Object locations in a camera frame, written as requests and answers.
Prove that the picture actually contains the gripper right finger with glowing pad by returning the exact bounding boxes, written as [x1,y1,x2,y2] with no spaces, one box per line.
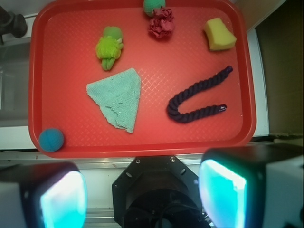
[198,143,304,228]

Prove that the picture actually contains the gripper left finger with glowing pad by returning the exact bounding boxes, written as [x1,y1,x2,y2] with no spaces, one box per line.
[0,162,87,228]

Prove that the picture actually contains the red paper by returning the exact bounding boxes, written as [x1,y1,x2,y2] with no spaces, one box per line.
[148,6,175,39]

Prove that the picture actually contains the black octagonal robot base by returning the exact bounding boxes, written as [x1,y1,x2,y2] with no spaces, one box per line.
[112,155,210,228]

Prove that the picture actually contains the blue knitted ball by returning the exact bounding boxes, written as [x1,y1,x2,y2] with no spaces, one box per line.
[39,128,64,152]

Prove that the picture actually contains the teal cloth piece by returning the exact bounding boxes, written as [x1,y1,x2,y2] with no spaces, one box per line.
[86,68,141,133]

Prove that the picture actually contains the red plastic tray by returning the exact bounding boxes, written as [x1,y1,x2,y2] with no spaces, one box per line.
[28,0,256,158]

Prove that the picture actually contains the yellow sponge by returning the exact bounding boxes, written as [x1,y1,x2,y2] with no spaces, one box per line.
[204,18,237,51]

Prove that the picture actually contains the green plush toy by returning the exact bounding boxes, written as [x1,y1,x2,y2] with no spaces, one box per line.
[95,26,124,71]

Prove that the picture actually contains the dark object at top left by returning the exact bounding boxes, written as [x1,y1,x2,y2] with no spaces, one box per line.
[0,6,28,45]

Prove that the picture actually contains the green knitted ball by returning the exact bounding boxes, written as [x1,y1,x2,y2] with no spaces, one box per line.
[143,0,166,17]

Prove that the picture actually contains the dark purple rope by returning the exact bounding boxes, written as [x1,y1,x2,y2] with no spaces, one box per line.
[166,66,233,124]

